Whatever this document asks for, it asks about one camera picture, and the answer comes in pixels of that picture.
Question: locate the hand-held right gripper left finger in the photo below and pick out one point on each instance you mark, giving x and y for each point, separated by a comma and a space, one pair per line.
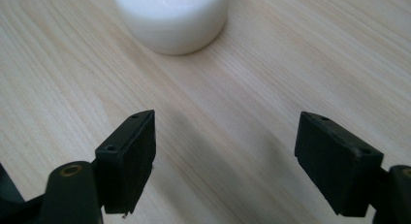
127, 166

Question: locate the white round container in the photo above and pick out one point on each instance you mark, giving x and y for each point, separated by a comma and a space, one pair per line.
171, 18

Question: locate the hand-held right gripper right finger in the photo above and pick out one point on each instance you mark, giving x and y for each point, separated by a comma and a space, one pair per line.
336, 172

